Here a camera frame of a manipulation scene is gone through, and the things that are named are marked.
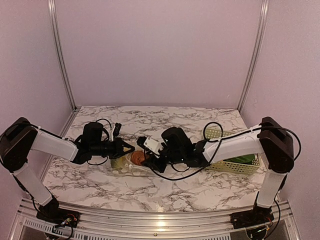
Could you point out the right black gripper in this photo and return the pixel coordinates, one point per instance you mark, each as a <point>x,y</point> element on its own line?
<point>156,166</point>

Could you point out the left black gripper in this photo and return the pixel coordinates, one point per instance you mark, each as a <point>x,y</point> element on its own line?
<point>118,154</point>

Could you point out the brown fake potato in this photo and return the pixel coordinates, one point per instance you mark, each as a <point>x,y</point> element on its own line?
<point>138,157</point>

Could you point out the clear polka-dot zip bag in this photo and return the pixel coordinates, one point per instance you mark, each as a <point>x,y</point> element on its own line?
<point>131,169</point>

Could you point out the pale green plastic basket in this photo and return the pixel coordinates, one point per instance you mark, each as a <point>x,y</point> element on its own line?
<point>246,164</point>

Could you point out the green fake leafy vegetable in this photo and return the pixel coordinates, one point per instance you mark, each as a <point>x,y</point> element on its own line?
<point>244,159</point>

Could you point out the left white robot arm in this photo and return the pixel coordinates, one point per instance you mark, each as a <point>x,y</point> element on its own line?
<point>23,143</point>

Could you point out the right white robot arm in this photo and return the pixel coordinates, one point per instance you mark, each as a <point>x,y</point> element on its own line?
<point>273,143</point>

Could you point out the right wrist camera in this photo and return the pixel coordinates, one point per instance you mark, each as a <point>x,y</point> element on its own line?
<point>149,144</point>

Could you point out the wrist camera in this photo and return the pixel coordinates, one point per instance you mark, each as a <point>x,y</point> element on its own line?
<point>149,144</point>
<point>115,131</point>

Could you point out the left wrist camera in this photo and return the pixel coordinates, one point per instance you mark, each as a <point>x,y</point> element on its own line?
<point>115,131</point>

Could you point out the front aluminium rail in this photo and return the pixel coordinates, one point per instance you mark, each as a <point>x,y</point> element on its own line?
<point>108,224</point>

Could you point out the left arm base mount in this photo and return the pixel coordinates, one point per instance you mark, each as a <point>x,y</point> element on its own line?
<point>51,212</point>

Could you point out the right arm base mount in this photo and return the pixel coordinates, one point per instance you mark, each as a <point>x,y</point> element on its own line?
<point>255,216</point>

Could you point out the left aluminium frame post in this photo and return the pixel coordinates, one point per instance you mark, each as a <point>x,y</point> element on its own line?
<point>59,52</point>

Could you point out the aluminium frame post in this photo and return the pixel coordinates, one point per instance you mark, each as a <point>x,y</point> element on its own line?
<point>59,52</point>
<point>260,33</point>

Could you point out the right aluminium frame post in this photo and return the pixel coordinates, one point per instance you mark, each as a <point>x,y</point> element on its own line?
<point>260,33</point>

